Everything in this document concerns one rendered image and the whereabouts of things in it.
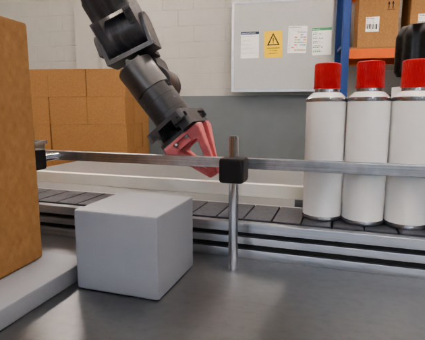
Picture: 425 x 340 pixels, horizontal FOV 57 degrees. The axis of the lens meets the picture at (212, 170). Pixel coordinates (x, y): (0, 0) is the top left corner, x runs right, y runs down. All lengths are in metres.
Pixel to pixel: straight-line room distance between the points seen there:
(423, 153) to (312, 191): 0.14
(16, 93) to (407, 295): 0.47
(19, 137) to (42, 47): 5.39
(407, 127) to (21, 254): 0.47
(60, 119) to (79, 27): 1.88
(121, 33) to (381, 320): 0.49
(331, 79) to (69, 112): 3.46
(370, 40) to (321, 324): 3.90
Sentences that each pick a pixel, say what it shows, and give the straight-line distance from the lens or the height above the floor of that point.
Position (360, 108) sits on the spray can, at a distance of 0.51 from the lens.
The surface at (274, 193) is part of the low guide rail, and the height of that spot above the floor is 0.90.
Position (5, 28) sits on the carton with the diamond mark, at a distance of 0.47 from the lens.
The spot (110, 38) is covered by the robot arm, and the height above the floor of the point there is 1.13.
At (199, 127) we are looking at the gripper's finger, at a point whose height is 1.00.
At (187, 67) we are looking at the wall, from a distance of 5.01.
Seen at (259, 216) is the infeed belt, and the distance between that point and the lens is 0.54.
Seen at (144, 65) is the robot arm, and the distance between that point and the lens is 0.59.
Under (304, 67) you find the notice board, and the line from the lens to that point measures 4.73.
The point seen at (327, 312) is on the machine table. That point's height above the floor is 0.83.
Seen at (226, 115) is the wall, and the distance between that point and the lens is 4.88.
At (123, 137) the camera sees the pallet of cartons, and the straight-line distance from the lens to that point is 3.69.
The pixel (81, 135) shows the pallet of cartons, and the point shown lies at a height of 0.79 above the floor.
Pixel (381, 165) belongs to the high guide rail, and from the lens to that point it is 0.50.
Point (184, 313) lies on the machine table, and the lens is 0.40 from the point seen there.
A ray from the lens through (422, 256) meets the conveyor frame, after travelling 0.52.
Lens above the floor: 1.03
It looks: 9 degrees down
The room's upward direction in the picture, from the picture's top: straight up
